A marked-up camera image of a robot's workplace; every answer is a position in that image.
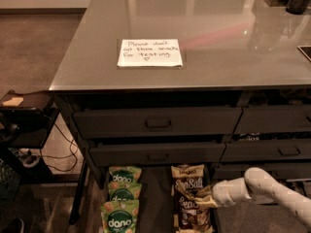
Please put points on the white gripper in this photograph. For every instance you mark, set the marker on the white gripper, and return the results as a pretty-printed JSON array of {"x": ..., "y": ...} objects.
[{"x": 221, "y": 192}]

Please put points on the brown sea salt bag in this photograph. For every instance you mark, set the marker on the brown sea salt bag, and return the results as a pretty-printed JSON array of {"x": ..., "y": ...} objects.
[
  {"x": 185, "y": 189},
  {"x": 193, "y": 218}
]

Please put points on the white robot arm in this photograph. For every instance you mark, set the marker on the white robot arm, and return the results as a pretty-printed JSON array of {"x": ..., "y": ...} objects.
[{"x": 256, "y": 182}]

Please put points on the open bottom left drawer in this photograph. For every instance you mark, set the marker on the open bottom left drawer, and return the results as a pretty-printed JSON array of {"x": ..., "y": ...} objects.
[{"x": 157, "y": 211}]

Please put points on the back brown chip bag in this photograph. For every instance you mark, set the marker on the back brown chip bag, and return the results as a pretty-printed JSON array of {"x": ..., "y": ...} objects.
[{"x": 187, "y": 171}]

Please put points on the top left drawer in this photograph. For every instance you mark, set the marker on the top left drawer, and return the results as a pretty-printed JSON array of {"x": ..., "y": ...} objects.
[{"x": 151, "y": 122}]

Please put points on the bottom right drawer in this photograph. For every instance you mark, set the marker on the bottom right drawer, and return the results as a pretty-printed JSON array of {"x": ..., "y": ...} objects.
[{"x": 284, "y": 171}]

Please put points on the middle left drawer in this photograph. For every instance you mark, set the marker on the middle left drawer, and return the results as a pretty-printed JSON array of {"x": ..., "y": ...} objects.
[{"x": 152, "y": 154}]

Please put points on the back green dang bag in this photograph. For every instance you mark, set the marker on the back green dang bag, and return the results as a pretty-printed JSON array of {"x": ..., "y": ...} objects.
[{"x": 125, "y": 174}]

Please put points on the green dang bag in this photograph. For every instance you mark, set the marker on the green dang bag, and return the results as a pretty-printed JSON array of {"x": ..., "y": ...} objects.
[
  {"x": 125, "y": 174},
  {"x": 124, "y": 191},
  {"x": 120, "y": 216}
]

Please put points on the middle green dang bag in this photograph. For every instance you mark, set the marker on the middle green dang bag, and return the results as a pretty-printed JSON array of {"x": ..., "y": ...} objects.
[{"x": 124, "y": 191}]

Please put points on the top right drawer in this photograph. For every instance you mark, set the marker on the top right drawer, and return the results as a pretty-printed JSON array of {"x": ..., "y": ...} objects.
[{"x": 275, "y": 119}]

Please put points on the front green dang bag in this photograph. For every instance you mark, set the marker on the front green dang bag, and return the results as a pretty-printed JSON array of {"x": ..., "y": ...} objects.
[{"x": 120, "y": 216}]

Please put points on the middle right drawer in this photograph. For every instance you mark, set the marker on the middle right drawer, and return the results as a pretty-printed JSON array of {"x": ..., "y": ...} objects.
[{"x": 267, "y": 150}]

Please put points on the grey counter cabinet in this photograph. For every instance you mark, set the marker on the grey counter cabinet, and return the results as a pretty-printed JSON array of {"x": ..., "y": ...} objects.
[{"x": 236, "y": 54}]

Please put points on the dark tablet on counter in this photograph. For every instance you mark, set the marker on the dark tablet on counter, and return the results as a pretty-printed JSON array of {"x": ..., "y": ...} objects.
[{"x": 306, "y": 51}]

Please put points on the white handwritten paper note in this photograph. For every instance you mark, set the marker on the white handwritten paper note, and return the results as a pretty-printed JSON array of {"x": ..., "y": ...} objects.
[{"x": 150, "y": 53}]

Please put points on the white power strip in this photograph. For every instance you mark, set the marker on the white power strip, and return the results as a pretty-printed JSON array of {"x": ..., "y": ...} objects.
[{"x": 27, "y": 158}]

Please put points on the black side table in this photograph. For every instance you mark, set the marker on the black side table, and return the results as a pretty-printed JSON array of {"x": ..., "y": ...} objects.
[{"x": 27, "y": 126}]

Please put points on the tan sticky note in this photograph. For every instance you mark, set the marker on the tan sticky note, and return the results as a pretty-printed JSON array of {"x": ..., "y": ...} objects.
[{"x": 13, "y": 102}]

